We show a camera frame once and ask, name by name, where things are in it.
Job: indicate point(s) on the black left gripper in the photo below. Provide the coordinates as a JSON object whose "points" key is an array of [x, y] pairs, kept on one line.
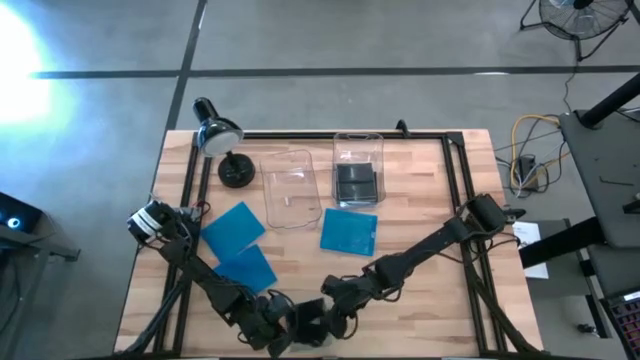
{"points": [[262, 325]]}

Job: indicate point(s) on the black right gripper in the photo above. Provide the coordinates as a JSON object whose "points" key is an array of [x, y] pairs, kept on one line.
{"points": [[340, 295]]}

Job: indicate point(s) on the black clear jewel case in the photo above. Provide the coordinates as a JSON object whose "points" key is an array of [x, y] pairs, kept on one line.
{"points": [[355, 172], [358, 200], [310, 322]]}

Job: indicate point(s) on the blue jewel case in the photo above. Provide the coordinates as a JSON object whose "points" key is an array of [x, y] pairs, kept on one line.
{"points": [[250, 276], [232, 230], [348, 232]]}

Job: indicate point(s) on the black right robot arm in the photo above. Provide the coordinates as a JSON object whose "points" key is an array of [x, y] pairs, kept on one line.
{"points": [[425, 245]]}

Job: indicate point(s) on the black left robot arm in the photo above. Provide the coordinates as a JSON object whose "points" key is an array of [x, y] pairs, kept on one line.
{"points": [[200, 270]]}

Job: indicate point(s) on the clear plastic bin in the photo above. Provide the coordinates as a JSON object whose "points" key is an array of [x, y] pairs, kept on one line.
{"points": [[357, 147], [290, 200]]}

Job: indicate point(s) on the black desk lamp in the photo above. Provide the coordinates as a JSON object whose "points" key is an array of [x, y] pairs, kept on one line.
{"points": [[235, 171]]}

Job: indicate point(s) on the white paper sheet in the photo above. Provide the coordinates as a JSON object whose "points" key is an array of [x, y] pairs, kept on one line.
{"points": [[530, 235]]}

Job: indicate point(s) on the black side bench beam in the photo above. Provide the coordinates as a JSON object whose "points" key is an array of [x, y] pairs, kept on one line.
{"points": [[560, 245]]}

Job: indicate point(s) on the black power strip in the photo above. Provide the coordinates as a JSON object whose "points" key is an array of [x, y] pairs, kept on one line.
{"points": [[527, 167]]}

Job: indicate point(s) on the black floor stand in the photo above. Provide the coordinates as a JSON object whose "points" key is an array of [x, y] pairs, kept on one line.
{"points": [[50, 250]]}

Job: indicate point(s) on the small black floor object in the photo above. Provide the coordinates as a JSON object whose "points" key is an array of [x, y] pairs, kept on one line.
{"points": [[587, 329]]}

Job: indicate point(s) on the black box with blue light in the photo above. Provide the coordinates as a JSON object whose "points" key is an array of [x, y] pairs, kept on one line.
{"points": [[20, 215]]}

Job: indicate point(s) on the laptop with lit keyboard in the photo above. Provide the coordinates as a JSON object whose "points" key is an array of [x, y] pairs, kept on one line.
{"points": [[625, 320]]}

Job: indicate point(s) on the grey cart top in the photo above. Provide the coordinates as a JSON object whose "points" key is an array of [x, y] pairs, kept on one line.
{"points": [[600, 175]]}

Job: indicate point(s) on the black diagonal pole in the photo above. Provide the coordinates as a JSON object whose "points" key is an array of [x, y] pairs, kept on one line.
{"points": [[610, 102]]}

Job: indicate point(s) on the black floor fan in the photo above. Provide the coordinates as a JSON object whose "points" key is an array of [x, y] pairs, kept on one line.
{"points": [[585, 20]]}

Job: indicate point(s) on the black aluminium table frame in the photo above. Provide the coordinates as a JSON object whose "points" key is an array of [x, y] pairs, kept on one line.
{"points": [[452, 165]]}

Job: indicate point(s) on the black frame clamp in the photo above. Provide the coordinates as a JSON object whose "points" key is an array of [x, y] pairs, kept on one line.
{"points": [[402, 127]]}

